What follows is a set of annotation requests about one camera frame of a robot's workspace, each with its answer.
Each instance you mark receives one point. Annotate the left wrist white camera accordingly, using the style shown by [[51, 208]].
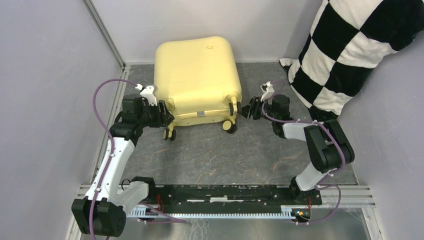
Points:
[[147, 93]]

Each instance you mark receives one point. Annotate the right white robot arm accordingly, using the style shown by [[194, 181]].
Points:
[[328, 147]]

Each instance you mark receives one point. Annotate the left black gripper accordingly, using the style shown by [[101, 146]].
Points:
[[164, 119]]

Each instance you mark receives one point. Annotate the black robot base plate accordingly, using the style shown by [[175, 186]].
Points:
[[229, 199]]

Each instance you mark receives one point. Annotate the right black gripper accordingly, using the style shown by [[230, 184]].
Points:
[[252, 108]]

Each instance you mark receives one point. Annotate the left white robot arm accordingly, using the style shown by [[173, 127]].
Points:
[[103, 210]]

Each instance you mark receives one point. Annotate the black white checkered blanket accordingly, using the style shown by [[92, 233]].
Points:
[[346, 42]]

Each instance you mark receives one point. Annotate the wrist white camera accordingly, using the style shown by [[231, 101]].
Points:
[[267, 91], [147, 93]]

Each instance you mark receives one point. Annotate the yellow hard-shell suitcase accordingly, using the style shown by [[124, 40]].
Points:
[[198, 81]]

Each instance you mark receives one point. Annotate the aluminium frame rail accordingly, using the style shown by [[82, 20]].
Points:
[[94, 14]]

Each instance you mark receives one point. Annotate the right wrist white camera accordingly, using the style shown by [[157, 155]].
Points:
[[267, 91]]

